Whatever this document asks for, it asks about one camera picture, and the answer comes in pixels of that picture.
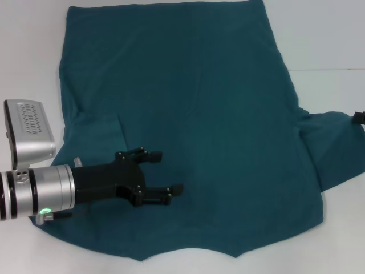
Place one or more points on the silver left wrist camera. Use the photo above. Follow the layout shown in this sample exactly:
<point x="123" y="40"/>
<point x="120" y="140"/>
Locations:
<point x="31" y="134"/>

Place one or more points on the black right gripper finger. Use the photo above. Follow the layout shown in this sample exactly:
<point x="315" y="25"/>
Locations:
<point x="360" y="117"/>

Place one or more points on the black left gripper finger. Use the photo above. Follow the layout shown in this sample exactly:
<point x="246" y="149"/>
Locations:
<point x="159" y="197"/>
<point x="155" y="157"/>

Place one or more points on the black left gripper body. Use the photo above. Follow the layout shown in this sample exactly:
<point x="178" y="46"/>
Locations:
<point x="108" y="179"/>

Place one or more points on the teal blue shirt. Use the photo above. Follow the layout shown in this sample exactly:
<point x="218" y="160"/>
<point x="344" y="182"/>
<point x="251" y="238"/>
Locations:
<point x="199" y="114"/>

